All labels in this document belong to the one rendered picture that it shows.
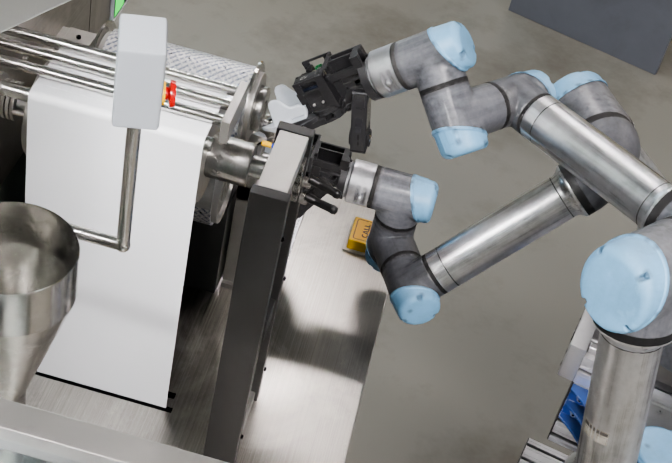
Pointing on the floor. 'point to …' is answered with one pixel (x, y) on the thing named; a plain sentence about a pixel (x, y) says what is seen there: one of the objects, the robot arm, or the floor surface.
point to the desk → (602, 4)
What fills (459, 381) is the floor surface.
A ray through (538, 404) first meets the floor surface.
